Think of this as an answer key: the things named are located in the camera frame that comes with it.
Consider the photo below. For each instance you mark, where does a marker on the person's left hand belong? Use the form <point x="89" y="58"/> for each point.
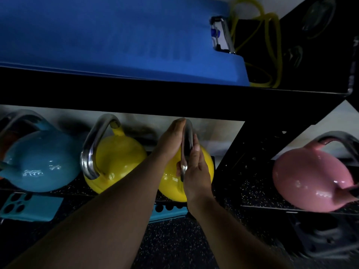
<point x="171" y="140"/>

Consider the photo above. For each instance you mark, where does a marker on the person's right hand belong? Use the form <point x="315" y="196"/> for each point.
<point x="197" y="179"/>

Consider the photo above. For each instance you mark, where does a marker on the person's right thumb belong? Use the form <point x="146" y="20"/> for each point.
<point x="195" y="151"/>

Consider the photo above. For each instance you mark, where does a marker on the person's left fingers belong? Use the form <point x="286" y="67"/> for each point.
<point x="178" y="131"/>

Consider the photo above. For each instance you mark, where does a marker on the person's left forearm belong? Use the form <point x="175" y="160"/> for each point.
<point x="106" y="215"/>

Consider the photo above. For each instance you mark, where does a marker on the person's right forearm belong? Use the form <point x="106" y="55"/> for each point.
<point x="232" y="238"/>

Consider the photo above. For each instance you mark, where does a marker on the black metal storage rack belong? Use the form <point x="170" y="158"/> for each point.
<point x="168" y="100"/>

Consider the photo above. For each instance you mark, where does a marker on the teal block with holes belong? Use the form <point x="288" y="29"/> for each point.
<point x="30" y="207"/>
<point x="168" y="212"/>

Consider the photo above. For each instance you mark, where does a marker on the metal clip with blue part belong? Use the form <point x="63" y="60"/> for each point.
<point x="223" y="33"/>

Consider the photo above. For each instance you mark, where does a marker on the blue foam mat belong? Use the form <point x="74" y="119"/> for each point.
<point x="117" y="36"/>

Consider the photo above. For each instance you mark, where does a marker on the yellow resistance tube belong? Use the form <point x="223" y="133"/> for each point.
<point x="276" y="47"/>

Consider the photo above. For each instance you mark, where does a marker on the small dark round disc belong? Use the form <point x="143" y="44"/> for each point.
<point x="293" y="57"/>

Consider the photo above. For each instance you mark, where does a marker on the dark grey weight base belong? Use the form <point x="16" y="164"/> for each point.
<point x="325" y="235"/>

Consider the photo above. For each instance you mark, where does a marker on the large dark round disc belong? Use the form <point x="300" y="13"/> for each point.
<point x="318" y="18"/>

